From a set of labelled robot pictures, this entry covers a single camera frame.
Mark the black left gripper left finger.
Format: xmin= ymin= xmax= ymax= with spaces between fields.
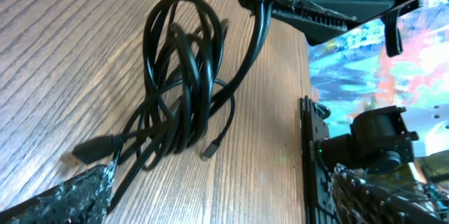
xmin=1 ymin=164 xmax=114 ymax=224

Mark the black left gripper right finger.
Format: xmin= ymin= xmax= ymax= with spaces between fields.
xmin=331 ymin=164 xmax=445 ymax=224

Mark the black USB-A cable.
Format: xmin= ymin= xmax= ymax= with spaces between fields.
xmin=59 ymin=0 xmax=274 ymax=214

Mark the black thin micro-USB cable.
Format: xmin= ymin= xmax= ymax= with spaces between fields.
xmin=200 ymin=78 xmax=236 ymax=162

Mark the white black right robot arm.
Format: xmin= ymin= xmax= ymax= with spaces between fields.
xmin=239 ymin=0 xmax=418 ymax=173

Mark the colourful painted backdrop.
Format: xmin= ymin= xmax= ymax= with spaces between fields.
xmin=309 ymin=0 xmax=448 ymax=157

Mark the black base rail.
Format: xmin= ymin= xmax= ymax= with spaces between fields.
xmin=300 ymin=96 xmax=339 ymax=224

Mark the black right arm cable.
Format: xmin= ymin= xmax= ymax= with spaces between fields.
xmin=380 ymin=8 xmax=404 ymax=58

